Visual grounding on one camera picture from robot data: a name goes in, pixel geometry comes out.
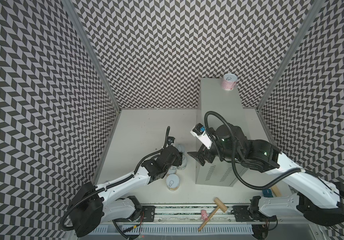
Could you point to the small wooden block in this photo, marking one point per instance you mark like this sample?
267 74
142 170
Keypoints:
276 191

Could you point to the pink label can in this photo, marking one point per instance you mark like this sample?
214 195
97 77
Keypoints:
229 82
182 150

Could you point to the small blue box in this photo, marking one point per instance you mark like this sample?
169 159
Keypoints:
267 193

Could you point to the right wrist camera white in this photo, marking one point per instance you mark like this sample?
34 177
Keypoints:
199 131

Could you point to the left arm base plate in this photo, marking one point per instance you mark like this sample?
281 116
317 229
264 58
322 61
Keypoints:
147 214

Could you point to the wooden mallet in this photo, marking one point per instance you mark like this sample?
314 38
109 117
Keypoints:
219 206

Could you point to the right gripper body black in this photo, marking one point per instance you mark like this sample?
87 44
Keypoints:
203 153

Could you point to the white vent grille strip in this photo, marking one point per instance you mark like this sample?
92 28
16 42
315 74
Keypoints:
182 230

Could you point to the grey metal cabinet box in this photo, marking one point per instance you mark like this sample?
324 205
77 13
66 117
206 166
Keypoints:
228 104

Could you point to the orange label can front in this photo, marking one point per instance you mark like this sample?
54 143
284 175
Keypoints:
173 182

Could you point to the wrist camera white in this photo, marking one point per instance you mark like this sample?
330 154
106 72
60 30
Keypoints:
199 131
171 140

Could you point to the small pink toy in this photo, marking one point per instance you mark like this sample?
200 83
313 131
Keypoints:
204 215

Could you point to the can centre lower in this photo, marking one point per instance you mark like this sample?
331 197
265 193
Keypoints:
172 170

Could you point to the aluminium rail frame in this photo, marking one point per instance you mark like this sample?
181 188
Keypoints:
284 228

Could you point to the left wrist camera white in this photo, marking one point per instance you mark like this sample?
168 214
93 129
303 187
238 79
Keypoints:
171 140

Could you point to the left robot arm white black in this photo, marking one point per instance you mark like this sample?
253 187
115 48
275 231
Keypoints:
108 201

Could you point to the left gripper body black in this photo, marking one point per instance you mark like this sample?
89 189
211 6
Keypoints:
177 162

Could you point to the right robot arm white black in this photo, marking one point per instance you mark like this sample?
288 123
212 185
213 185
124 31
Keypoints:
259 165

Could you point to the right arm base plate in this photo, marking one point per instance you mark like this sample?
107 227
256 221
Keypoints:
246 213

